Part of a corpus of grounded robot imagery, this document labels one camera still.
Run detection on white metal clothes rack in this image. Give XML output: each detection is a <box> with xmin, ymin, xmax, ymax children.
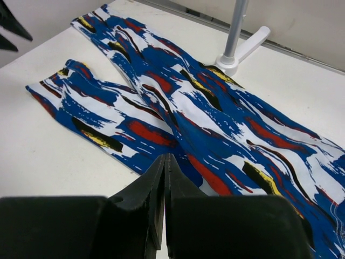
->
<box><xmin>215</xmin><ymin>0</ymin><xmax>271</xmax><ymax>76</ymax></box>

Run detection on blue white red patterned trousers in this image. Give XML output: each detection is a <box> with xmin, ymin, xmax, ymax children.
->
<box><xmin>26</xmin><ymin>5</ymin><xmax>344</xmax><ymax>258</ymax></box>

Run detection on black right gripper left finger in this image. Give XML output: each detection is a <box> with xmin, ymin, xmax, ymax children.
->
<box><xmin>109</xmin><ymin>155</ymin><xmax>165</xmax><ymax>258</ymax></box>

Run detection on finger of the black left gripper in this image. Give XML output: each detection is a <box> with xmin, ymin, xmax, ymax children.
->
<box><xmin>1</xmin><ymin>2</ymin><xmax>33</xmax><ymax>41</ymax></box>
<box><xmin>0</xmin><ymin>35</ymin><xmax>18</xmax><ymax>52</ymax></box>

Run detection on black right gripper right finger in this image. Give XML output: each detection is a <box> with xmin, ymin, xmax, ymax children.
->
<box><xmin>164</xmin><ymin>154</ymin><xmax>206</xmax><ymax>258</ymax></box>

